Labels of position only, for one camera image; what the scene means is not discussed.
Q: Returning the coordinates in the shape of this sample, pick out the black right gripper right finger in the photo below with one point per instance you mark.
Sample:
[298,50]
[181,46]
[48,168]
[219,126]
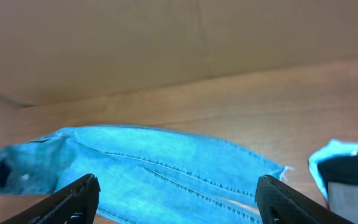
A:
[279,203]

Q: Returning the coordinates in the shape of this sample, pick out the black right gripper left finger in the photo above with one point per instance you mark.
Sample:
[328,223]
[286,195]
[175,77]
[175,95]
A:
[76,203]

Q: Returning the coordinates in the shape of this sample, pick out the light blue denim jeans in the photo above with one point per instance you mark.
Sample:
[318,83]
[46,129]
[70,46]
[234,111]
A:
[146,175]

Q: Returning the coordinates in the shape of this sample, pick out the light blue folded garment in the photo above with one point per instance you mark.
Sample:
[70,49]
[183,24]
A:
[334,148]

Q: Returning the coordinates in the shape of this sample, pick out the grey folded trousers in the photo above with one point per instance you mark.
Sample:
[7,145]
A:
[343,200]

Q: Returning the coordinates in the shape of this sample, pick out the black folded garment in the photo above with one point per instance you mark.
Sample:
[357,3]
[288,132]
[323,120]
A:
[343,169]

